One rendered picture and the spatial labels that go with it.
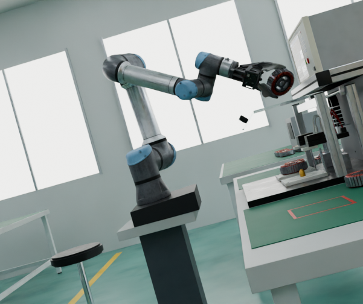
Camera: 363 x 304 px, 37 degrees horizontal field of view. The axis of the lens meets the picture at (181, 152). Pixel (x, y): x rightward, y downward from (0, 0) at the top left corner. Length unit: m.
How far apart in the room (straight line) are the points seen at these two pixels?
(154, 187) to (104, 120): 4.68
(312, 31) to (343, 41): 0.11
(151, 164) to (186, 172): 4.50
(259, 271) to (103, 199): 5.95
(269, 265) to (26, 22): 6.51
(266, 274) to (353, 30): 1.12
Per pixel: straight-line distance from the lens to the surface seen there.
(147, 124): 2.36
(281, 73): 2.13
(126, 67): 2.24
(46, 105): 7.10
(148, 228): 2.16
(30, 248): 7.31
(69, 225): 7.09
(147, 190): 2.24
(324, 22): 1.95
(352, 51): 1.95
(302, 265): 1.04
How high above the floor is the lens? 0.99
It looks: level
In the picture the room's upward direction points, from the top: 16 degrees counter-clockwise
